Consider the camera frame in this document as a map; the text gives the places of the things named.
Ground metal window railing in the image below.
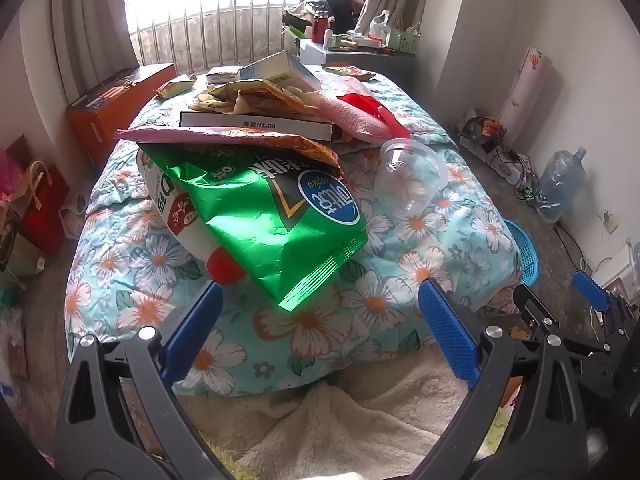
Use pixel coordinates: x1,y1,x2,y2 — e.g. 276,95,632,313
132,2,301,77

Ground white red snack packet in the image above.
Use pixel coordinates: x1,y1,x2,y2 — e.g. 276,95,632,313
142,160,248,286

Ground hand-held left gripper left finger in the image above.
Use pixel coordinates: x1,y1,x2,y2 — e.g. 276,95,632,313
54,281,236,480

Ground small brown striped packet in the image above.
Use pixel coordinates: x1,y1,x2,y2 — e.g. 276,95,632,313
206,66,243,84

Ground red plastic bag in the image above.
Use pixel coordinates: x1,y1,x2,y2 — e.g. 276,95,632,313
336,92,411,141

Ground black bag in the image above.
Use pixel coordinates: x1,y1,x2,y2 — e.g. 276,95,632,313
302,0,353,28

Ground orange red snack packet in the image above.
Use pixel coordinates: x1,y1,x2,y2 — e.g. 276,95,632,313
322,65,377,83

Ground yellow green snack packet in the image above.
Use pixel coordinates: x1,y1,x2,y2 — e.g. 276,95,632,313
155,75,197,100

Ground red gift bag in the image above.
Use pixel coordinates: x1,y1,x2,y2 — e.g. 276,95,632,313
20,160,71,256

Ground orange cardboard box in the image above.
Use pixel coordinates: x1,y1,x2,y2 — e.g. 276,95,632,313
67,63,177,155

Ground clear blue water jug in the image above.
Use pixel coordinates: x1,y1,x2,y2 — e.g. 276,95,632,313
536,147,588,224

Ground cream fleece blanket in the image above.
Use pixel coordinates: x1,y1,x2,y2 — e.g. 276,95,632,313
175,345,506,480

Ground pink orange snack bag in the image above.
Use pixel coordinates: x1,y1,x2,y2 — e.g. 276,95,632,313
116,126,346,181

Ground green plastic basket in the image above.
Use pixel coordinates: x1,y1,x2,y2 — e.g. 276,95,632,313
387,27,421,56

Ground floral quilted blanket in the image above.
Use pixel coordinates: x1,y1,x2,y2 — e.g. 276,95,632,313
65,67,523,396

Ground clear plastic cup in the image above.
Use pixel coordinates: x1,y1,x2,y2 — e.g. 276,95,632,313
374,137,450,221

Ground white blue carton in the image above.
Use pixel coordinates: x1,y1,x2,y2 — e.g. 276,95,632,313
239,50,321,93

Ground beige paper bag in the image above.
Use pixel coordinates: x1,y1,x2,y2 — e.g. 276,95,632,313
0,230,47,277

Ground pink towel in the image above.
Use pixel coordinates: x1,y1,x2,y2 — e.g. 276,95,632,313
305,91,411,142

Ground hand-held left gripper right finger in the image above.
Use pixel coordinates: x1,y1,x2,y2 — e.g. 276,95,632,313
410,276,593,480

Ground white plastic jug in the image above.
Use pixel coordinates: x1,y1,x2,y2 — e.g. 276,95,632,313
369,10,392,41

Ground green snack bag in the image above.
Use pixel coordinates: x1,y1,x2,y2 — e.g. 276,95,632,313
137,142,370,313

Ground blue plastic basket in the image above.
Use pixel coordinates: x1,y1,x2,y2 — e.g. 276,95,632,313
502,219,541,286

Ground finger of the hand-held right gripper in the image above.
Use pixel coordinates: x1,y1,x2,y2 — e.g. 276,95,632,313
571,270,635,341
512,284,566,342

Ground orange snack wrapper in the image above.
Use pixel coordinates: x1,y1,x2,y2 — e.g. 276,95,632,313
192,80,321,116

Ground tall white carton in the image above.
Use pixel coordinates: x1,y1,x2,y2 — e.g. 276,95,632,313
500,46,553,136

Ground grey cabinet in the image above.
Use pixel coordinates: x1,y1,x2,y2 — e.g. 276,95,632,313
298,37,418,96

